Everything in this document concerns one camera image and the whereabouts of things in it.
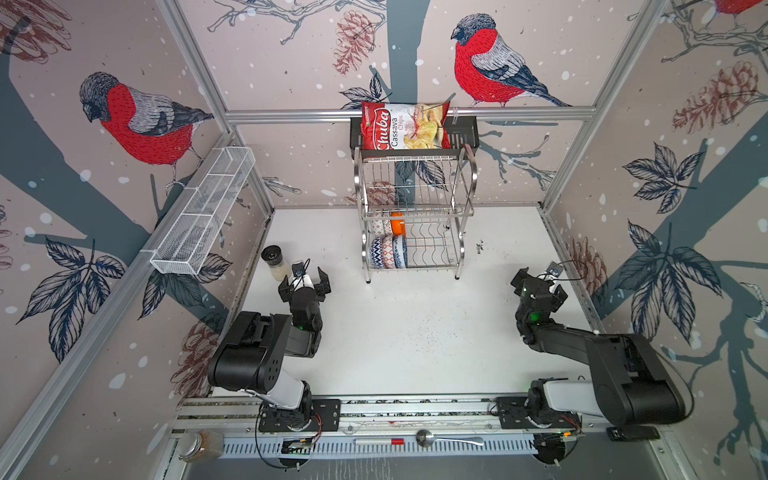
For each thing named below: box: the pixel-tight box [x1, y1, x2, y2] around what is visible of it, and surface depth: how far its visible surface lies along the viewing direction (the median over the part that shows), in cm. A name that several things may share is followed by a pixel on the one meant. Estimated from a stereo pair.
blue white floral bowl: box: [392, 235, 408, 269], surface depth 93 cm
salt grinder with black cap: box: [261, 244, 291, 282], surface depth 95 cm
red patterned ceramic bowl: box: [370, 237, 384, 269], surface depth 93 cm
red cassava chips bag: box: [360, 101, 451, 151], surface depth 90 cm
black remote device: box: [606, 426, 661, 441], surface depth 70 cm
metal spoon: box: [416, 429, 484, 447], surface depth 71 cm
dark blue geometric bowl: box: [382, 236, 395, 269], surface depth 93 cm
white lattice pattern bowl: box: [383, 219, 393, 237], surface depth 100 cm
